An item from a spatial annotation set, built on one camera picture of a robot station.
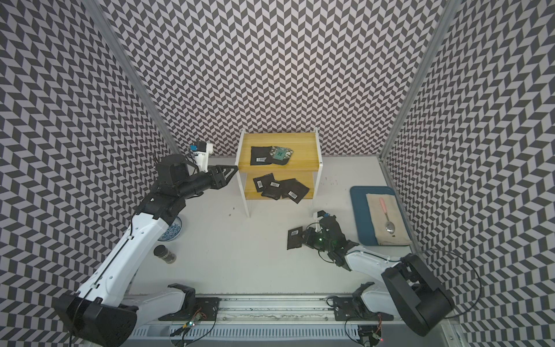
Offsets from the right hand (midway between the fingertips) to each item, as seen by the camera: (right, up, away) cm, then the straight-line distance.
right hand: (297, 239), depth 85 cm
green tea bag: (-6, +33, -11) cm, 36 cm away
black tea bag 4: (-2, +20, 0) cm, 20 cm away
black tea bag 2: (-15, +23, +3) cm, 27 cm away
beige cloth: (+44, 0, +4) cm, 44 cm away
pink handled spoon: (+40, +4, +6) cm, 41 cm away
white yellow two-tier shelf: (-5, +29, -14) cm, 32 cm away
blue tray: (+30, +1, +6) cm, 31 cm away
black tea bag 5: (-1, +1, -1) cm, 1 cm away
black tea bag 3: (-10, +20, 0) cm, 22 cm away
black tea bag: (-13, +33, -10) cm, 37 cm away
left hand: (-22, +27, -15) cm, 38 cm away
